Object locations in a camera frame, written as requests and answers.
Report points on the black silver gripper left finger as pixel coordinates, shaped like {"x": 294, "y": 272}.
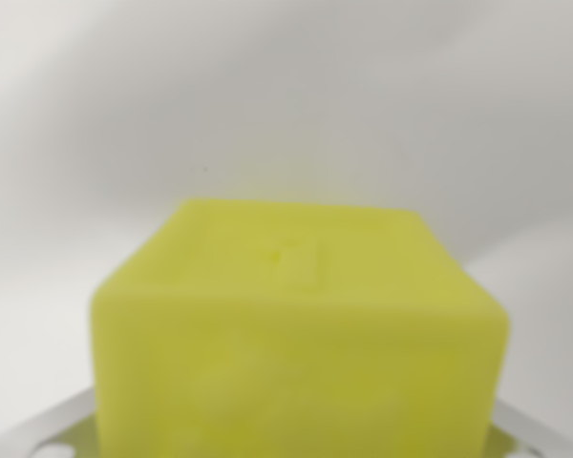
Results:
{"x": 43, "y": 429}

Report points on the black silver gripper right finger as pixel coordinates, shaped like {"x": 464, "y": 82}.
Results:
{"x": 506, "y": 429}

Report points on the yellow foam cube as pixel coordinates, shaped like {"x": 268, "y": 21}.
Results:
{"x": 296, "y": 343}

